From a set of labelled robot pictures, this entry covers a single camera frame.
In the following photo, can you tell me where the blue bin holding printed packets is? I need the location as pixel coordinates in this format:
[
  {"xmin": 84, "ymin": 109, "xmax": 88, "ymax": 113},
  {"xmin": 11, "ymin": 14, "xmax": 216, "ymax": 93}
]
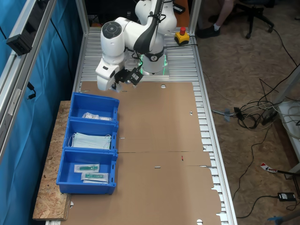
[{"xmin": 69, "ymin": 91, "xmax": 120, "ymax": 123}]

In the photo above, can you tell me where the printed white flat packet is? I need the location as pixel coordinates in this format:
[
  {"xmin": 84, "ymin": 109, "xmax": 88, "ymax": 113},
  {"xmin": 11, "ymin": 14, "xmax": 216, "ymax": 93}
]
[{"xmin": 81, "ymin": 112, "xmax": 99, "ymax": 120}]

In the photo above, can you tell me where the blue bin holding masks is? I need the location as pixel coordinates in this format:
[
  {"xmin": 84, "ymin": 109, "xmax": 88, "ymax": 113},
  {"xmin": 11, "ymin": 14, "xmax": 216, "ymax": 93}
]
[{"xmin": 62, "ymin": 118, "xmax": 119, "ymax": 152}]

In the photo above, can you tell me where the stack of white face masks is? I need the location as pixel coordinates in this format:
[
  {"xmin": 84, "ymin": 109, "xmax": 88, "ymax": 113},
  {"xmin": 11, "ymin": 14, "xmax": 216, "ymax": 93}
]
[{"xmin": 68, "ymin": 132, "xmax": 112, "ymax": 150}]

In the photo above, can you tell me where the black hanging plug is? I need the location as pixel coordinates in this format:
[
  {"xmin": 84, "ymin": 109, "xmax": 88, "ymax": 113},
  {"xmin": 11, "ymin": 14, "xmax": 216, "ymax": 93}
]
[{"xmin": 26, "ymin": 81, "xmax": 37, "ymax": 100}]

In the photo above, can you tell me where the brown cardboard sheet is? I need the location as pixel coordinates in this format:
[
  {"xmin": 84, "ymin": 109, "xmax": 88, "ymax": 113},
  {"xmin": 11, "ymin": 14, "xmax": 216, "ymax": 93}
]
[{"xmin": 61, "ymin": 81, "xmax": 222, "ymax": 225}]

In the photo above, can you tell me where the yellow emergency stop button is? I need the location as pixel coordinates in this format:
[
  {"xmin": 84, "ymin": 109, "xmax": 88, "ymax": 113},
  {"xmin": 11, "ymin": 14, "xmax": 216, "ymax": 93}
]
[{"xmin": 174, "ymin": 26, "xmax": 190, "ymax": 46}]

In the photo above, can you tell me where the clear packet with green item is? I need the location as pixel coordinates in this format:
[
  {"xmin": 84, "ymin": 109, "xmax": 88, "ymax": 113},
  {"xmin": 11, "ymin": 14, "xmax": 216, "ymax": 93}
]
[
  {"xmin": 81, "ymin": 172, "xmax": 110, "ymax": 184},
  {"xmin": 74, "ymin": 163, "xmax": 100, "ymax": 174}
]

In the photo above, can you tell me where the aluminium beam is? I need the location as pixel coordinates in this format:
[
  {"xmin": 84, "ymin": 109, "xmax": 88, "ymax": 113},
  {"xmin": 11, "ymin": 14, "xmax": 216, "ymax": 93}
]
[{"xmin": 0, "ymin": 0, "xmax": 57, "ymax": 163}]

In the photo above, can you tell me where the black power socket strip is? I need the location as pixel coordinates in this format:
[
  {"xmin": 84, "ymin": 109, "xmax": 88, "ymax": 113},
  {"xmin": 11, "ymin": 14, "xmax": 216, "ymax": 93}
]
[{"xmin": 6, "ymin": 0, "xmax": 51, "ymax": 56}]

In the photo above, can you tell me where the blue bin holding green-item packets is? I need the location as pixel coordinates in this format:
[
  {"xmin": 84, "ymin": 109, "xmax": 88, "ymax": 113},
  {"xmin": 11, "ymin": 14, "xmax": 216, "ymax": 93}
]
[{"xmin": 56, "ymin": 148, "xmax": 118, "ymax": 195}]

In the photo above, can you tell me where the OSB wood board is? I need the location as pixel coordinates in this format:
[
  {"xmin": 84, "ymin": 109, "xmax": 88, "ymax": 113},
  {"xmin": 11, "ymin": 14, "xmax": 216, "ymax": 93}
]
[{"xmin": 32, "ymin": 100, "xmax": 72, "ymax": 221}]

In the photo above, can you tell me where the black flat device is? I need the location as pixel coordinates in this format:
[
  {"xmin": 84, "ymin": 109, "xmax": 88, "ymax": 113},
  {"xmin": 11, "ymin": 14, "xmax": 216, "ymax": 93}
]
[{"xmin": 173, "ymin": 2, "xmax": 187, "ymax": 15}]

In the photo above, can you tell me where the person's black shoe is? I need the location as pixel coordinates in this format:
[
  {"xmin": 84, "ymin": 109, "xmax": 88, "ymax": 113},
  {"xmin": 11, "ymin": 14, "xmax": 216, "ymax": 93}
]
[
  {"xmin": 208, "ymin": 14, "xmax": 228, "ymax": 25},
  {"xmin": 195, "ymin": 24, "xmax": 221, "ymax": 39}
]

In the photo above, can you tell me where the grey tape piece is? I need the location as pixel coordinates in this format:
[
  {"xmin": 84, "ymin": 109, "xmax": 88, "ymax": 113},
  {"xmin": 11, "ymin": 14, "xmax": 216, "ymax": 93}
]
[{"xmin": 223, "ymin": 108, "xmax": 232, "ymax": 123}]

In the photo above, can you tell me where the person's leg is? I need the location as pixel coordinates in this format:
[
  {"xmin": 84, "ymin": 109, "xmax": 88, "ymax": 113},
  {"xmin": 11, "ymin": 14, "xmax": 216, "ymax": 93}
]
[{"xmin": 213, "ymin": 0, "xmax": 235, "ymax": 31}]

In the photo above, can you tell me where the black office chair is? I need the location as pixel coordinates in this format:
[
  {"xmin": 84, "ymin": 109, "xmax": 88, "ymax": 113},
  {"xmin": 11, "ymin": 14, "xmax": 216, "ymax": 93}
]
[{"xmin": 225, "ymin": 0, "xmax": 276, "ymax": 39}]

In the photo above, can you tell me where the red and white tag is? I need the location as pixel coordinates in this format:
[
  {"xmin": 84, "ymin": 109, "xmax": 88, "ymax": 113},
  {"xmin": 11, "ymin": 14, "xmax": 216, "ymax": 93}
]
[{"xmin": 260, "ymin": 162, "xmax": 278, "ymax": 174}]

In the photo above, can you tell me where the white shelf board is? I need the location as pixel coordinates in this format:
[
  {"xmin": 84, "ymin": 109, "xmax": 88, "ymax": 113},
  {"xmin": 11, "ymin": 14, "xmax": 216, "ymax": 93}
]
[{"xmin": 277, "ymin": 100, "xmax": 300, "ymax": 166}]

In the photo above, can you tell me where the black power adapter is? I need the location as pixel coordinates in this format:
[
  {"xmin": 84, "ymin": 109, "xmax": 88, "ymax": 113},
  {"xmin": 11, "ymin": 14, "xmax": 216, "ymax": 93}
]
[{"xmin": 277, "ymin": 192, "xmax": 296, "ymax": 203}]

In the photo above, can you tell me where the blue tape piece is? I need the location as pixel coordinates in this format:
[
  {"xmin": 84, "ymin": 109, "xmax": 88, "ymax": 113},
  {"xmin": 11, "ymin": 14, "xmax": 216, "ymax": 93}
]
[{"xmin": 267, "ymin": 215, "xmax": 285, "ymax": 224}]

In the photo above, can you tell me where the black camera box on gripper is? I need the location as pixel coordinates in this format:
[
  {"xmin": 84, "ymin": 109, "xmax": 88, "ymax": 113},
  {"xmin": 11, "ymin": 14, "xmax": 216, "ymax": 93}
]
[{"xmin": 114, "ymin": 67, "xmax": 144, "ymax": 86}]

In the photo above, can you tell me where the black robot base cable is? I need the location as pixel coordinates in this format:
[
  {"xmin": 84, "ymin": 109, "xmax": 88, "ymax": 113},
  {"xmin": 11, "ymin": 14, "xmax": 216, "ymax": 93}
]
[{"xmin": 127, "ymin": 48, "xmax": 144, "ymax": 69}]

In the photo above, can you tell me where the thin black cable on curtain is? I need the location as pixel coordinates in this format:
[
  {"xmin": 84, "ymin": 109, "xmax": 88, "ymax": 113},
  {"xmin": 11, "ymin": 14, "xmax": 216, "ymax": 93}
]
[{"xmin": 50, "ymin": 16, "xmax": 74, "ymax": 82}]

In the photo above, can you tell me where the aluminium frame post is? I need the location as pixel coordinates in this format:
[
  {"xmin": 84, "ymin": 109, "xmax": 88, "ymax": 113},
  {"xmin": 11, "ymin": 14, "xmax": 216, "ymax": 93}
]
[
  {"xmin": 75, "ymin": 0, "xmax": 91, "ymax": 44},
  {"xmin": 188, "ymin": 0, "xmax": 200, "ymax": 36}
]

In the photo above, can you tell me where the tangle of floor cables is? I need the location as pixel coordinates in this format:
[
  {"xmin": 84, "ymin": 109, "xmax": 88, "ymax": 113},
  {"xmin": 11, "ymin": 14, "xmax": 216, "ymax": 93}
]
[{"xmin": 233, "ymin": 99, "xmax": 283, "ymax": 130}]

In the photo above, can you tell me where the long black floor cable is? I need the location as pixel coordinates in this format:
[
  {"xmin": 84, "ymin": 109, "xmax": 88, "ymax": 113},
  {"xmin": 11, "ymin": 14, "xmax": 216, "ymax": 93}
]
[{"xmin": 231, "ymin": 126, "xmax": 279, "ymax": 219}]

